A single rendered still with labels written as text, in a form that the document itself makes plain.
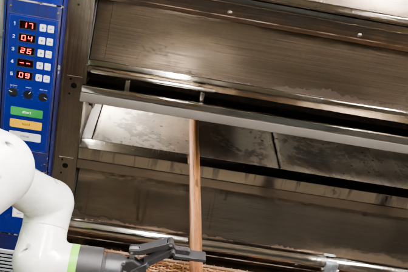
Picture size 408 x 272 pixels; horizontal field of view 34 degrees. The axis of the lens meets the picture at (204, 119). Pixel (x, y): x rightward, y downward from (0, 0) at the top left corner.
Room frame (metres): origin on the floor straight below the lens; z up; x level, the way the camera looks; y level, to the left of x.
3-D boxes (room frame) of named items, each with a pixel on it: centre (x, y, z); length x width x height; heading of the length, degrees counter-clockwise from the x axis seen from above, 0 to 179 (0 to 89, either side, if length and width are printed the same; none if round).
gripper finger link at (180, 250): (1.21, 0.00, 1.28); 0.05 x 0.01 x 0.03; 96
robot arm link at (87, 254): (1.20, 0.18, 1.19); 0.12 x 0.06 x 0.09; 6
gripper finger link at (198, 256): (1.22, -0.03, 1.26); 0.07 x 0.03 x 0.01; 96
